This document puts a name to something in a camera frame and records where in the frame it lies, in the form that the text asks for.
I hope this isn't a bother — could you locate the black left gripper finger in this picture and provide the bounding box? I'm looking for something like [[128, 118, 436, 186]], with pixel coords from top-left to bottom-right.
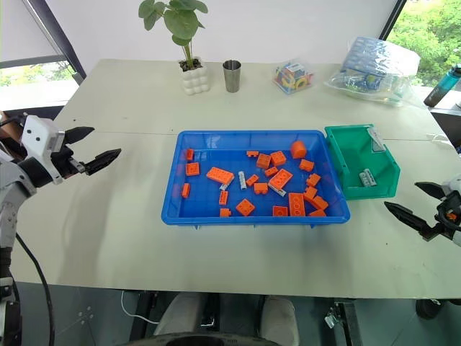
[[84, 148, 122, 177], [64, 126, 96, 147]]

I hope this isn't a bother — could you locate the white cable under table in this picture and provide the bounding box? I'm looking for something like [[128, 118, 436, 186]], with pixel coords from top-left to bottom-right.
[[120, 289, 160, 326]]

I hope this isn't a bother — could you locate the clear plastic bag with blue items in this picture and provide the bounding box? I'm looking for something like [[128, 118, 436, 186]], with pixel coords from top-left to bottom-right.
[[323, 35, 431, 110]]

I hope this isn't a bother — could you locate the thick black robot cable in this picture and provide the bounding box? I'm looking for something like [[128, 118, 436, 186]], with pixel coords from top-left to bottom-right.
[[14, 233, 57, 346]]

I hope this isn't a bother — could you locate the blue plastic tray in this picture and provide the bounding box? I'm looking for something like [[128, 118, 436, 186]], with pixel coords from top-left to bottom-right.
[[160, 129, 352, 229]]

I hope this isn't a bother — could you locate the black window frame post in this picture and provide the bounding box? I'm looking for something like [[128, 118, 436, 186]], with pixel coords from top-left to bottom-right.
[[26, 0, 88, 86]]

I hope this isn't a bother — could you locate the long orange block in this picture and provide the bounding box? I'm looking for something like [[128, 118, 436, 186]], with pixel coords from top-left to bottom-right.
[[205, 167, 235, 185], [287, 192, 308, 218], [268, 168, 294, 190]]

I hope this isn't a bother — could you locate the grey rounded shape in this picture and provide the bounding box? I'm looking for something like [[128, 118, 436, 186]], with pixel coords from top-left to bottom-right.
[[153, 293, 219, 338], [258, 295, 300, 346]]

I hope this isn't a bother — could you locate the black caster wheel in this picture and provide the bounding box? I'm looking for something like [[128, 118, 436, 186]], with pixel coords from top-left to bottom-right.
[[415, 298, 443, 320]]

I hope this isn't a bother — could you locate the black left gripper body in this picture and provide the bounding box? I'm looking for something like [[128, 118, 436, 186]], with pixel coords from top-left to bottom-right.
[[50, 143, 88, 179]]

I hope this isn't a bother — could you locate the clear label card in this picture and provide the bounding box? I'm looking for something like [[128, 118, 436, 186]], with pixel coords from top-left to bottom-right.
[[367, 126, 386, 153]]

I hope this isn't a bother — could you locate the steel cup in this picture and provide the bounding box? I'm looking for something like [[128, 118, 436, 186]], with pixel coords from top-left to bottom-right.
[[222, 59, 243, 94]]

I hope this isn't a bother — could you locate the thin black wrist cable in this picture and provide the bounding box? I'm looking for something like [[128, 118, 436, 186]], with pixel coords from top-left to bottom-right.
[[0, 115, 27, 128]]

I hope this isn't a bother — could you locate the white bubble plant pot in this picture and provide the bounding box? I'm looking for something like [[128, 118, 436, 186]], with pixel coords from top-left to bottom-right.
[[179, 59, 210, 96]]

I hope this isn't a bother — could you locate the green leafy plant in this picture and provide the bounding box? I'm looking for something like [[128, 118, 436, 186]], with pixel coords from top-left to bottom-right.
[[138, 0, 210, 70]]

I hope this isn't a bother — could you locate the clear box of colourful pieces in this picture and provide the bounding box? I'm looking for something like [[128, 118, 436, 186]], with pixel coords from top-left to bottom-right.
[[271, 58, 315, 96]]

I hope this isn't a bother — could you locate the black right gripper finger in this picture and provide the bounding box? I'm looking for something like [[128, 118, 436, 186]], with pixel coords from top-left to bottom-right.
[[414, 181, 448, 201], [383, 201, 431, 236]]

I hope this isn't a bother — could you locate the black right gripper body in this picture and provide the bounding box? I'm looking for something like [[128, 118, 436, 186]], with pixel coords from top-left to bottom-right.
[[421, 190, 461, 242]]

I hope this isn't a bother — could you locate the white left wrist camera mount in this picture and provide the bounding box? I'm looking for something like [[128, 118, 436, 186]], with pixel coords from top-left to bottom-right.
[[20, 115, 67, 186]]

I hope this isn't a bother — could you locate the orange plastic brick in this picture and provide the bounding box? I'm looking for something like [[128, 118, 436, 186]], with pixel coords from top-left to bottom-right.
[[290, 140, 308, 159]]

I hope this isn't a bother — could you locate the metal table leg bracket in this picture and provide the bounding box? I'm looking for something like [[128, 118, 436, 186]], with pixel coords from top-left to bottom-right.
[[323, 301, 363, 346]]

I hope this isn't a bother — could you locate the green plastic bin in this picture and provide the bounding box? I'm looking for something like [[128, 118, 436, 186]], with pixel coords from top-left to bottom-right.
[[324, 123, 402, 201]]

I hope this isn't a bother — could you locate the dark water bottle teal cap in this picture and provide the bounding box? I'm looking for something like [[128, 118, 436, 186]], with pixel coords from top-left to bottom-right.
[[423, 63, 461, 107]]

